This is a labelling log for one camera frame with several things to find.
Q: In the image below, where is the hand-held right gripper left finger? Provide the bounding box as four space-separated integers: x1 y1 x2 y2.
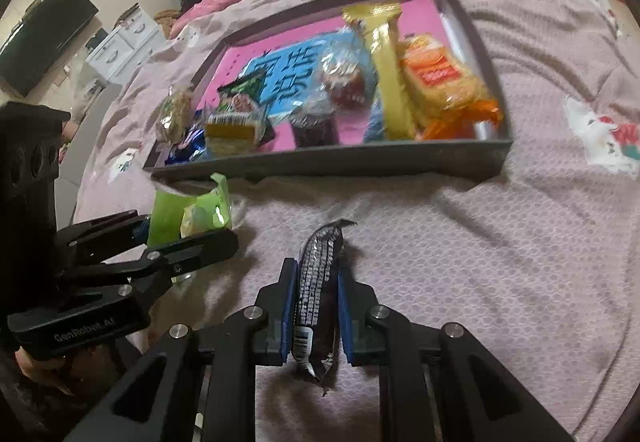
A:
65 257 300 442

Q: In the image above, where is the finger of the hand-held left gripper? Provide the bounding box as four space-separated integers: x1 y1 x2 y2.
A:
64 227 241 299
54 209 152 269

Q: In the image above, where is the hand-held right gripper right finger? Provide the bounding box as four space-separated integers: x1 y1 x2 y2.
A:
338 266 576 442

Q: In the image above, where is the dark snack bar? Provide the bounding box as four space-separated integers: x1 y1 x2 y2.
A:
292 218 358 395

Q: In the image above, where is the light green snack packet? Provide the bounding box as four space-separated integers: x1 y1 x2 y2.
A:
147 172 235 283

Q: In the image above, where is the blue sandwich cookie packet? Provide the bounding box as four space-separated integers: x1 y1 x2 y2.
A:
165 127 208 167

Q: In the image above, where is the clear cake packet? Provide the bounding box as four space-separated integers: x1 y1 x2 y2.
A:
202 107 268 157

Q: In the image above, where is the clear bag brown snack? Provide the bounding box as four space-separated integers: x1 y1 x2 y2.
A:
154 86 197 145

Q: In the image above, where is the dark shallow cardboard tray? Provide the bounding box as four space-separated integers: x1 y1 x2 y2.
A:
142 0 516 185

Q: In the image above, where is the clear dark brownie packet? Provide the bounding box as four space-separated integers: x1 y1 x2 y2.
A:
289 94 341 149

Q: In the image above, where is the clear dried fruit packet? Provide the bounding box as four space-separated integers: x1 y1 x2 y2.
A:
317 42 373 112

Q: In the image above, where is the long yellow snack packet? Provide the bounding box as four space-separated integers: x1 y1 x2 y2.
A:
342 2 418 142

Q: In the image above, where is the orange cracker packet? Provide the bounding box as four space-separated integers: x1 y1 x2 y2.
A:
397 34 503 138

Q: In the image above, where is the person's left hand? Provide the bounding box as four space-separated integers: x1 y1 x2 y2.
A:
14 347 78 398

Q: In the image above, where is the black television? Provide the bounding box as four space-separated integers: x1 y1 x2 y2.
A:
0 0 98 95

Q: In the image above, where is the white drawer cabinet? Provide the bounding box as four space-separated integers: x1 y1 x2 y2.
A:
85 12 166 85

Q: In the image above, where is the pink book with blue label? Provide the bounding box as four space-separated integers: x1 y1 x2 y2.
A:
195 0 451 148

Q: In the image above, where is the yellow knitted blanket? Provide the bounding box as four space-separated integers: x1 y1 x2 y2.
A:
152 9 181 30

